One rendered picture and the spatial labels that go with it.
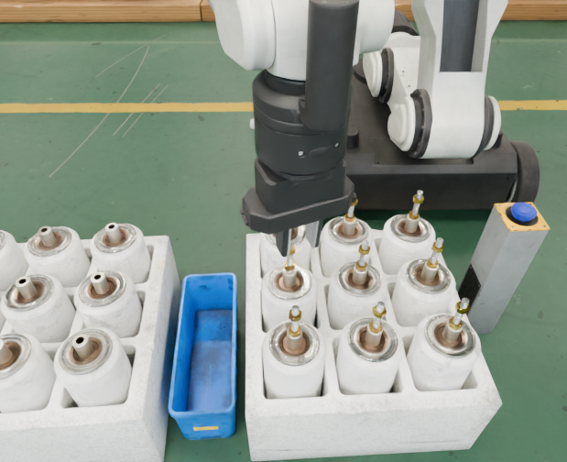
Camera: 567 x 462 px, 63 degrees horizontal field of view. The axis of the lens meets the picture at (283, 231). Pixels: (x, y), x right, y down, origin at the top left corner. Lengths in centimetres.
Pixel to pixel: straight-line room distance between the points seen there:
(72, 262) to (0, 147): 92
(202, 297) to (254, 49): 74
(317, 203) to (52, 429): 53
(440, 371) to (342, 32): 54
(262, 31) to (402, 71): 92
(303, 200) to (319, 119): 12
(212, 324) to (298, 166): 67
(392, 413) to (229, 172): 90
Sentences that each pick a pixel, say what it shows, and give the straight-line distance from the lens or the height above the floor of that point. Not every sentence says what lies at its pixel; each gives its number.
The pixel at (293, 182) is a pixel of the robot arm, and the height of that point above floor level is 58.
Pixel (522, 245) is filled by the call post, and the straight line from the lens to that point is 90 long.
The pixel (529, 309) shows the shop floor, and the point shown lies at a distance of 119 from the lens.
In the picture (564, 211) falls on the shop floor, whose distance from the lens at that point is 150.
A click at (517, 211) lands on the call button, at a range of 88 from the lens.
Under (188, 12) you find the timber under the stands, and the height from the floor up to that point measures 5.
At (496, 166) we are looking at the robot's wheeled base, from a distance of 124.
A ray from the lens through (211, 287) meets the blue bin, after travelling 100.
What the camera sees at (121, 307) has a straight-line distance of 80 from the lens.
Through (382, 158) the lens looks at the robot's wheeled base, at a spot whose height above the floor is 19.
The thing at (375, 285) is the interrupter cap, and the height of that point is 25.
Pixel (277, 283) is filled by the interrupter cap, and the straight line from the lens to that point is 77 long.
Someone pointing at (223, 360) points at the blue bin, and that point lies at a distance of 99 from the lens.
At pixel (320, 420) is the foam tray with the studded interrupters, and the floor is 16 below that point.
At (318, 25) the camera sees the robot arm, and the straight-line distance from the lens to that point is 34.
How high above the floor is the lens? 85
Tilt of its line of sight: 44 degrees down
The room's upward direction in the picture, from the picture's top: straight up
